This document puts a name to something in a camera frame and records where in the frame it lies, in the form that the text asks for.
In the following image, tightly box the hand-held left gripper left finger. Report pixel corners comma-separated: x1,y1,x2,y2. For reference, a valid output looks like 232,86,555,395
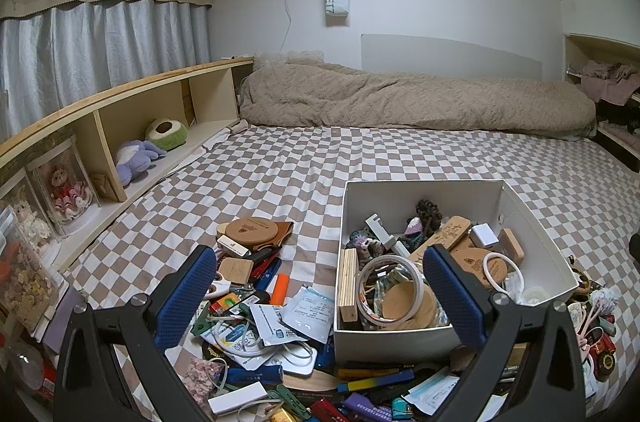
52,245,218,422

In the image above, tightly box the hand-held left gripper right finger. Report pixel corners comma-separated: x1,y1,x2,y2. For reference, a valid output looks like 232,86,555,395
422,245,586,422

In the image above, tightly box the white storage box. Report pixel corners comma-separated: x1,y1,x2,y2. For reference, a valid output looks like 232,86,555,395
332,179,581,365

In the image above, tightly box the clear snack container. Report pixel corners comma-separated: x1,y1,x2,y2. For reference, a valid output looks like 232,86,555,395
0,207,68,333

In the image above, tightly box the round wooden compact mirror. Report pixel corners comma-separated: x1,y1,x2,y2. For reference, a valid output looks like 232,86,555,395
450,247,493,290
225,218,280,250

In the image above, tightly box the square wooden coaster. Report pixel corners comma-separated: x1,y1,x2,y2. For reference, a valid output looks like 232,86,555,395
218,257,255,285

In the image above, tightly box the white charger cube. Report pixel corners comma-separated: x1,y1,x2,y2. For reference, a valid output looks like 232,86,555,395
470,225,496,248

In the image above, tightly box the clear tape roll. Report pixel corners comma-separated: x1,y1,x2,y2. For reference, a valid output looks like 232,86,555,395
357,255,428,328

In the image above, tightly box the pink dried flower packet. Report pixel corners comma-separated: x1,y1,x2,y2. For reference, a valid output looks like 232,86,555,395
177,357,221,403

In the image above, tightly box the dark crochet scrunchie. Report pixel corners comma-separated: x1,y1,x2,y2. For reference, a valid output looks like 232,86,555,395
415,199,443,223

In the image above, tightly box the orange tube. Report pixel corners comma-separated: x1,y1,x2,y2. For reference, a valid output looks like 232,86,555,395
270,273,291,305

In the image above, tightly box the wooden block stack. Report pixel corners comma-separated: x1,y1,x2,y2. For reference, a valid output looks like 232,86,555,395
337,247,360,323

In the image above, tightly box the white flat power bank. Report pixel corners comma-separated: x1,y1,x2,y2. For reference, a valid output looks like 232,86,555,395
207,382,268,415

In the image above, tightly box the brown leather pouch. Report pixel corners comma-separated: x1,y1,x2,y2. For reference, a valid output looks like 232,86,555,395
260,221,296,248

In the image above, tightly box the white medical packet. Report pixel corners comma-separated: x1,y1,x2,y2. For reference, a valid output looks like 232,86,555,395
280,286,335,343

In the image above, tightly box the small wooden box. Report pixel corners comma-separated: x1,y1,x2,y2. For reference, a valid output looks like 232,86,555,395
90,172,114,203

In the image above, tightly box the purple plush toy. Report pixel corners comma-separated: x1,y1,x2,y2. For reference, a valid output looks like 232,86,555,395
115,139,166,188

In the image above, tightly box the checkered bed sheet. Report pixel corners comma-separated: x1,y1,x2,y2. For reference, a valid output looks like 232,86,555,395
60,122,640,422

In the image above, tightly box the red dressed doll display box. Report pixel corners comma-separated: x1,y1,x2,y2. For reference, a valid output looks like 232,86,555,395
27,142,98,238

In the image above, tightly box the green tape roll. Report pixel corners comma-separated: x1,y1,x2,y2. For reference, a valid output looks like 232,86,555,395
145,117,188,153

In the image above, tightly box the wooden bedside shelf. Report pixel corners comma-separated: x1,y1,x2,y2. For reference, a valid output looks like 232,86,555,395
0,57,255,353

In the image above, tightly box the white dressed doll display box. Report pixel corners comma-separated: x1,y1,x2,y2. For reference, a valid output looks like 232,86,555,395
0,169,56,253

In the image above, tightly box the beige quilt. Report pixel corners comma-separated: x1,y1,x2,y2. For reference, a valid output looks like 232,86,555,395
239,50,598,143

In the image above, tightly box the pink clothes pile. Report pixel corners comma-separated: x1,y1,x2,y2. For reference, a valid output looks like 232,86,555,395
580,60,640,106

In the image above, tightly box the grey curtain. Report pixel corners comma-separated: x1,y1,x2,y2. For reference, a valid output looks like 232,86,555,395
0,0,213,128

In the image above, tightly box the open closet shelf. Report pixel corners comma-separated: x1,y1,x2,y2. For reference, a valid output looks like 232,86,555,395
564,33,640,173

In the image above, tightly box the grey wall panel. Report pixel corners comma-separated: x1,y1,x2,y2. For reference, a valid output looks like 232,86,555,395
360,33,545,80

